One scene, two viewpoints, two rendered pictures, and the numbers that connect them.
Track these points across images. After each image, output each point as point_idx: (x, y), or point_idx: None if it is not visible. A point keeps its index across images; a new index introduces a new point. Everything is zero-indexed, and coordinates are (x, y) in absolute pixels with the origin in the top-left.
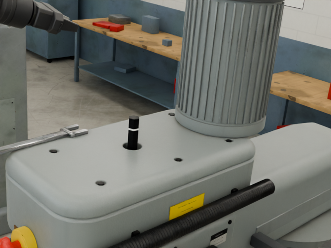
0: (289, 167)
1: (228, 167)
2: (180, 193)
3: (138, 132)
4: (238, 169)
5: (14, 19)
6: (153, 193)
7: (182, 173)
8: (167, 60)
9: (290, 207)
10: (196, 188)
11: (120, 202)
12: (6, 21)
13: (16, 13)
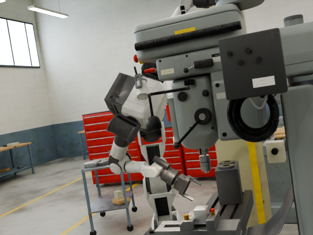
0: (291, 26)
1: (208, 14)
2: (179, 25)
3: (183, 11)
4: (216, 16)
5: (200, 3)
6: (163, 23)
7: (179, 16)
8: None
9: (294, 51)
10: (188, 24)
11: (147, 25)
12: (198, 5)
13: (200, 0)
